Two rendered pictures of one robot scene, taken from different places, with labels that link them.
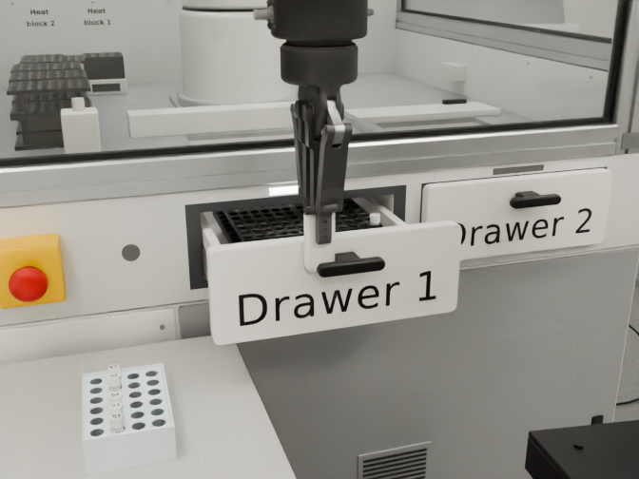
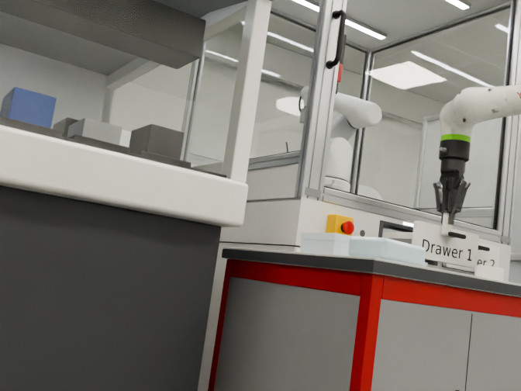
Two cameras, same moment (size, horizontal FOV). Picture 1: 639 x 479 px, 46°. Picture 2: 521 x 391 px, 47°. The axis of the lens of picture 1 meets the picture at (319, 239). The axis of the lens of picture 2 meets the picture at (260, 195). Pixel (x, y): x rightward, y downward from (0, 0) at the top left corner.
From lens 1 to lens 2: 1.46 m
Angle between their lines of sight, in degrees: 31
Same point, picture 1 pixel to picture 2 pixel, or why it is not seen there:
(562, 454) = not seen: outside the picture
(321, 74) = (460, 167)
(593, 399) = not seen: hidden behind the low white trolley
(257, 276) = (428, 233)
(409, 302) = (464, 259)
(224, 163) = (393, 208)
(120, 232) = (360, 224)
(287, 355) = not seen: hidden behind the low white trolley
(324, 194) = (458, 204)
